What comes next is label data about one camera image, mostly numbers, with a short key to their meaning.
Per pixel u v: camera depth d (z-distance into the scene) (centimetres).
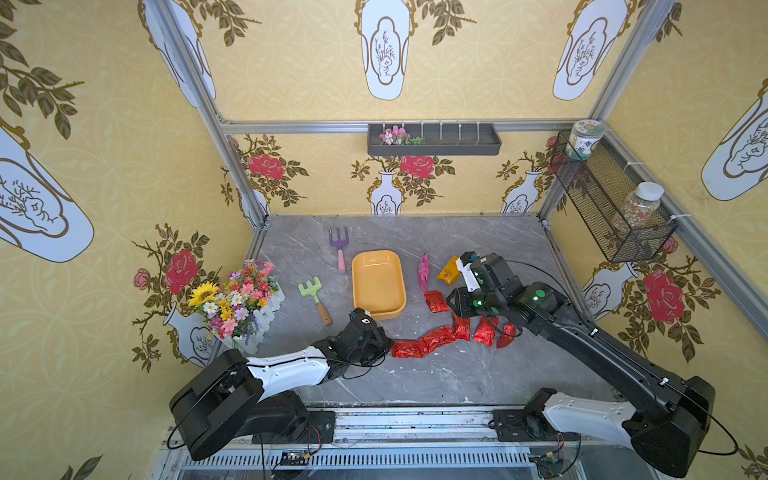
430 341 86
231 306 78
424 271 98
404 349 83
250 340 74
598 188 90
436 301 93
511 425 73
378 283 106
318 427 73
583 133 85
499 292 55
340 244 113
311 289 100
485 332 88
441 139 92
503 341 86
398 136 88
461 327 88
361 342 67
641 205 66
